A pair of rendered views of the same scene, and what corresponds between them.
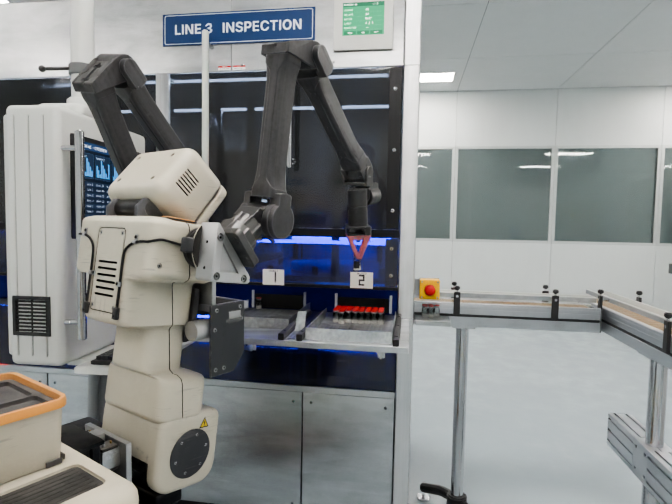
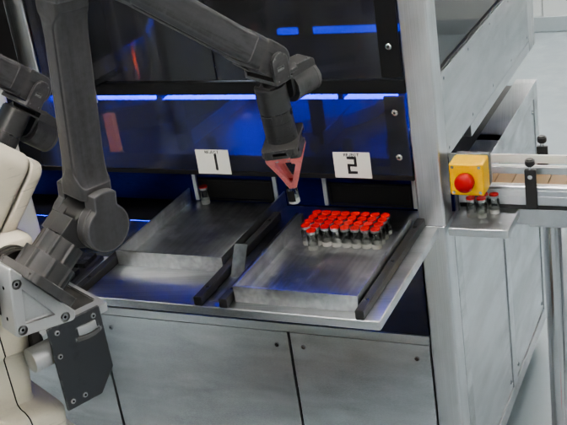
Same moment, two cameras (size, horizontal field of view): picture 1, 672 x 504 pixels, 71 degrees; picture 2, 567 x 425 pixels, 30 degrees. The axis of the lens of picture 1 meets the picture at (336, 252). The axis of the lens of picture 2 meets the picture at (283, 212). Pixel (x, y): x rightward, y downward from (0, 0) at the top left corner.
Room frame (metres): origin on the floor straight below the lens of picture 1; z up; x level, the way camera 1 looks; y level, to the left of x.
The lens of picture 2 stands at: (-0.31, -0.60, 1.86)
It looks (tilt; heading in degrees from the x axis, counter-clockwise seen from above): 24 degrees down; 18
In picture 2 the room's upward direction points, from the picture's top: 9 degrees counter-clockwise
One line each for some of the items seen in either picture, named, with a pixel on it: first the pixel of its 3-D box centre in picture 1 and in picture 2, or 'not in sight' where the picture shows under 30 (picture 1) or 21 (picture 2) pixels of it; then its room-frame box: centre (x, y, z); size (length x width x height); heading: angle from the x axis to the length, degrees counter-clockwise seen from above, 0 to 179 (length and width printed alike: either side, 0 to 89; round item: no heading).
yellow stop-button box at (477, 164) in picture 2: (429, 288); (470, 173); (1.75, -0.35, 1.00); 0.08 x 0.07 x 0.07; 171
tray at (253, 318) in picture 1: (266, 312); (204, 227); (1.72, 0.25, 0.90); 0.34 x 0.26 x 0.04; 171
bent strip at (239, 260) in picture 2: (297, 324); (229, 271); (1.48, 0.12, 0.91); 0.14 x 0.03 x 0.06; 172
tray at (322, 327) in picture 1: (355, 323); (326, 258); (1.56, -0.07, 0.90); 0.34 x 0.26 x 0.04; 171
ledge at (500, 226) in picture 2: (431, 319); (485, 218); (1.79, -0.37, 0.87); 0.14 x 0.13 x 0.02; 171
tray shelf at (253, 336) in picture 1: (307, 326); (261, 255); (1.63, 0.10, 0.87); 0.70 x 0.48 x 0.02; 81
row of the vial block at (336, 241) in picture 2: (358, 316); (341, 236); (1.64, -0.08, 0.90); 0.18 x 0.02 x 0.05; 81
